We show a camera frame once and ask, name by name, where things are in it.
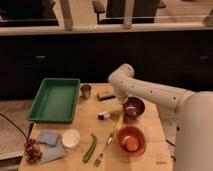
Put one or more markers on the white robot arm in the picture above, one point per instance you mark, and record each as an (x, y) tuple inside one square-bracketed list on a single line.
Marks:
[(194, 132)]

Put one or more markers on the small metal cup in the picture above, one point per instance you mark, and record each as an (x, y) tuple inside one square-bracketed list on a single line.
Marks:
[(86, 91)]

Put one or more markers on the dark purple bowl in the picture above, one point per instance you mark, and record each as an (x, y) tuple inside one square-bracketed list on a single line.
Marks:
[(134, 107)]

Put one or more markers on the green plastic tray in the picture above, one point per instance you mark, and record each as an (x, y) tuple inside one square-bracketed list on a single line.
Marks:
[(55, 101)]

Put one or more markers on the orange bowl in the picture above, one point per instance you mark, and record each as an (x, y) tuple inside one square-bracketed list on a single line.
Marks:
[(130, 131)]

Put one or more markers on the orange egg-shaped object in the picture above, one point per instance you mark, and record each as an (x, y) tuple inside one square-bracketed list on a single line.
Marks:
[(131, 144)]

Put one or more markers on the metal fork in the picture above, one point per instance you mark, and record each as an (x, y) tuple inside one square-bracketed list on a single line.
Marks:
[(100, 157)]

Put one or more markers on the green chili pepper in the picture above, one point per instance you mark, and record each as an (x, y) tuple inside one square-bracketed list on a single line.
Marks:
[(91, 149)]

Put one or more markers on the blue sponge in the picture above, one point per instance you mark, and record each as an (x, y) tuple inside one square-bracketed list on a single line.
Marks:
[(48, 137)]

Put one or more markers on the grey blue cloth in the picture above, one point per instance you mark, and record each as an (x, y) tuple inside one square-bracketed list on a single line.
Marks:
[(53, 153)]

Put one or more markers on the dark chair behind counter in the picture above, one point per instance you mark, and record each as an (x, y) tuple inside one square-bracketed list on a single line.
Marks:
[(127, 11)]

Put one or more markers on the bunch of brown grapes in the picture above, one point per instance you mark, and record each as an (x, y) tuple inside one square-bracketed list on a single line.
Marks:
[(32, 151)]

